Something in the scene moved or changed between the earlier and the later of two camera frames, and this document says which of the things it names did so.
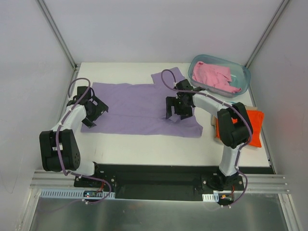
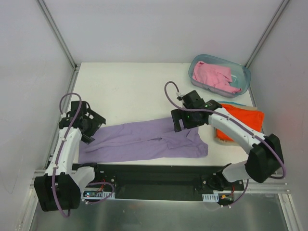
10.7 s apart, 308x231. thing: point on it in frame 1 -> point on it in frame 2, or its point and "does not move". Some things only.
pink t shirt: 218,77 does not move
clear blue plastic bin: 218,77 does not move
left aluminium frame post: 57,34 does not move
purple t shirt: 140,109 -> 150,139
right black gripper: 179,107 -> 177,118
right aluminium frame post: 267,32 does not move
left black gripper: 96,109 -> 95,123
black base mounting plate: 164,182 does not move
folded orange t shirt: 256,118 does not move
